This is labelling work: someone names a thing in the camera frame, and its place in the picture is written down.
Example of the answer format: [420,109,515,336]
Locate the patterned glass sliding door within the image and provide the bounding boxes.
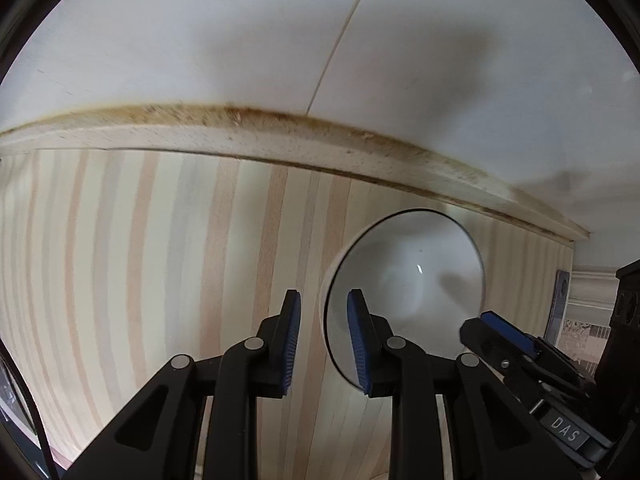
[562,267,621,377]

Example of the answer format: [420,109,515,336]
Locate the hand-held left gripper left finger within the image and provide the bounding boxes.
[62,288,303,480]

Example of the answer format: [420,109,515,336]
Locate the black cable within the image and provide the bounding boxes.
[0,339,64,480]

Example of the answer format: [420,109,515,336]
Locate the striped cat print tablecloth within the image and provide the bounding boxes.
[0,147,576,480]

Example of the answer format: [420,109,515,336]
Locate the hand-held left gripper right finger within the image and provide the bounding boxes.
[346,288,601,480]

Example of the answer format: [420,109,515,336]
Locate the white bowl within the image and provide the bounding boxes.
[320,208,487,391]

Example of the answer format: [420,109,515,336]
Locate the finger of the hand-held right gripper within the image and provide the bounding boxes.
[459,317,552,407]
[480,311,597,392]

